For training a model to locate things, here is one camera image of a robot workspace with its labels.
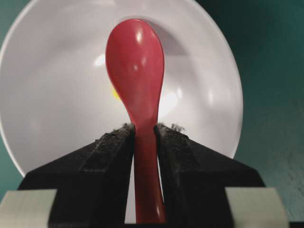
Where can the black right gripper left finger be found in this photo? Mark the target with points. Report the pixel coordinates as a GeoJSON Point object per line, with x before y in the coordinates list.
{"type": "Point", "coordinates": [92, 182]}

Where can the white round bowl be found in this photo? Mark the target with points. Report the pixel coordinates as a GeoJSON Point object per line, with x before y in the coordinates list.
{"type": "Point", "coordinates": [56, 96]}

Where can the yellow hexagonal prism block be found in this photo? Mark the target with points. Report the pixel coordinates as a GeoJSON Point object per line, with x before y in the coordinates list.
{"type": "Point", "coordinates": [115, 94]}

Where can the red plastic spoon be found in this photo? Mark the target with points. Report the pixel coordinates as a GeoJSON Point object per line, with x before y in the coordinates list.
{"type": "Point", "coordinates": [135, 64]}

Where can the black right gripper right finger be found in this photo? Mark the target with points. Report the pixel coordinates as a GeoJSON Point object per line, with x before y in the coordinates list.
{"type": "Point", "coordinates": [194, 178]}

